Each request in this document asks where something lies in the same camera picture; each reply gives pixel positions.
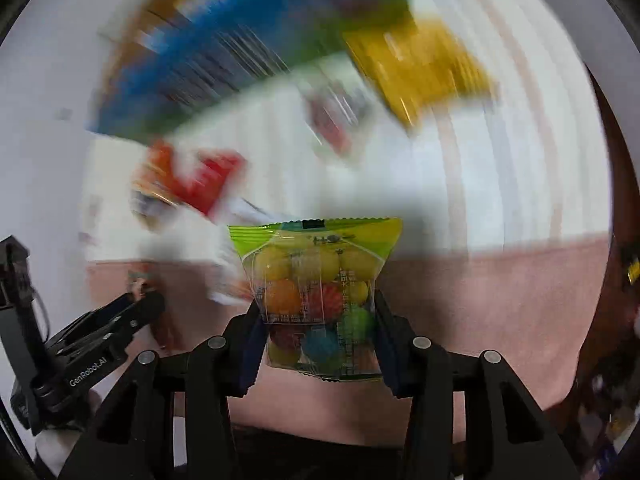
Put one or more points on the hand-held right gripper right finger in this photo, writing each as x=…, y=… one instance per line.
x=389, y=355

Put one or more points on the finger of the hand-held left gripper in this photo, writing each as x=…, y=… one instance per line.
x=135, y=315

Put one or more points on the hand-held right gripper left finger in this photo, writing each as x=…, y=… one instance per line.
x=251, y=355

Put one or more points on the green bag of colourful candies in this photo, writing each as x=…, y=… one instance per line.
x=315, y=290

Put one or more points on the white snack packet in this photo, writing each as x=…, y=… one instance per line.
x=227, y=270

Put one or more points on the pink cloth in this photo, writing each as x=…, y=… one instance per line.
x=500, y=320

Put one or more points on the red and orange snack packet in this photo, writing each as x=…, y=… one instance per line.
x=192, y=180

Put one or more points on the small red and white packet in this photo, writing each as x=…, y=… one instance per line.
x=336, y=115

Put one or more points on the yellow snack packet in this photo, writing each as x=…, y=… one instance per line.
x=425, y=70

